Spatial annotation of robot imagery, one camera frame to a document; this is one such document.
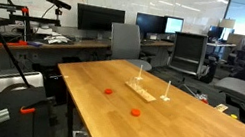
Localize cream flat block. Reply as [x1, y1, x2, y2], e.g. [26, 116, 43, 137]
[213, 102, 230, 114]

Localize clear plastic piece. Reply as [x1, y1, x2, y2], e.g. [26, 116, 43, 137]
[193, 90, 208, 102]

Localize gray fabric office chair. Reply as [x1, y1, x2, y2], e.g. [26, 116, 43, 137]
[104, 20, 160, 74]

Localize white crumpled paper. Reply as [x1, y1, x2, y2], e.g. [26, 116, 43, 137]
[43, 32, 72, 48]

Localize wooden rack with pegs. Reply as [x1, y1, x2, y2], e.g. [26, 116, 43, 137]
[121, 73, 161, 105]

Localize long wooden desk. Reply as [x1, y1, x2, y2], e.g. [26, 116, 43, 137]
[0, 10, 176, 88]

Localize black mesh office chair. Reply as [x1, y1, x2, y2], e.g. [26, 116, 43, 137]
[165, 29, 211, 80]

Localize beige lamp shade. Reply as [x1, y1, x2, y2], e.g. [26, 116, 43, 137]
[219, 17, 237, 31]

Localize large black monitor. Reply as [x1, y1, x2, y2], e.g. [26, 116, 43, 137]
[73, 2, 127, 38]

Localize monitor with lit screen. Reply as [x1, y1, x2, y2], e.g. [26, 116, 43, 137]
[163, 15, 185, 37]

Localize white box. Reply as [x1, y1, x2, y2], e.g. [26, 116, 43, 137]
[0, 64, 46, 103]

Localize black stereo camera bar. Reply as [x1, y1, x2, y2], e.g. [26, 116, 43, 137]
[43, 0, 74, 12]

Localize orange clamp handle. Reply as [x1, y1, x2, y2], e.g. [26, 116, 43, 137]
[19, 104, 37, 117]

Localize orange disk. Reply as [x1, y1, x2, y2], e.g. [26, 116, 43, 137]
[103, 87, 114, 96]
[129, 108, 143, 118]

